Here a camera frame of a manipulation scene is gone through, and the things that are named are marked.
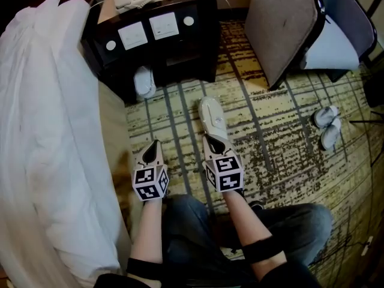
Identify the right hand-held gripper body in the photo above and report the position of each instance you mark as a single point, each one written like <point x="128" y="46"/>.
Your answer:
<point x="225" y="172"/>

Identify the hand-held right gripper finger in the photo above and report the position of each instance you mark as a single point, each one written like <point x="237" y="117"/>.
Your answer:
<point x="226" y="147"/>
<point x="207" y="147"/>

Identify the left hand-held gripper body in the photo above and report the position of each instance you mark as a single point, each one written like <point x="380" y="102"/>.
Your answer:
<point x="150" y="181"/>

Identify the plastic-wrapped white slippers pair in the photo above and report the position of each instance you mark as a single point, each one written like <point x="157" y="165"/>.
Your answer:
<point x="212" y="117"/>
<point x="144" y="81"/>

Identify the person's left forearm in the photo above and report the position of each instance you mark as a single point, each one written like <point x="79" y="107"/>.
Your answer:
<point x="147" y="232"/>

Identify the person's right forearm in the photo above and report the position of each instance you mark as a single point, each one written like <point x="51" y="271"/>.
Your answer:
<point x="249" y="220"/>

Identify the beige bed base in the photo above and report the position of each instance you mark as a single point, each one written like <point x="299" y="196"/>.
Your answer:
<point x="115" y="148"/>

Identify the person's black shoe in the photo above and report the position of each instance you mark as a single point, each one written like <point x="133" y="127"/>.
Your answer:
<point x="255" y="204"/>

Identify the person's legs in jeans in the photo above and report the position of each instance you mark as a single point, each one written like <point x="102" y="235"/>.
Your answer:
<point x="192" y="229"/>

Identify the dark wooden nightstand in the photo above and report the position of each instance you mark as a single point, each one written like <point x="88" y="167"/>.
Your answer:
<point x="162" y="55"/>

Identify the grey white slipper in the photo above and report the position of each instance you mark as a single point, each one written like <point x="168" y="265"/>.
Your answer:
<point x="325" y="116"/>
<point x="330" y="135"/>

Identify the white duvet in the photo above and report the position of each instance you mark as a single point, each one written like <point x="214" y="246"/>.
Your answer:
<point x="45" y="124"/>

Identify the white round knob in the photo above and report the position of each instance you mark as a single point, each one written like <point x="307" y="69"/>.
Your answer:
<point x="111" y="45"/>
<point x="188" y="20"/>

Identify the brown cushioned chair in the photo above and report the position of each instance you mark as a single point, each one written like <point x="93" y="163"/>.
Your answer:
<point x="279" y="31"/>

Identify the black tripod stand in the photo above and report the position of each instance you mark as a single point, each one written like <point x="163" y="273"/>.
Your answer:
<point x="372" y="121"/>

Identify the grey padded chair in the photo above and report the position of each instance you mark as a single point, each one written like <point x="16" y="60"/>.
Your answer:
<point x="351" y="16"/>

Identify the white switch panel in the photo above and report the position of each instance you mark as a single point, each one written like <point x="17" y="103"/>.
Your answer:
<point x="164" y="25"/>
<point x="132" y="35"/>

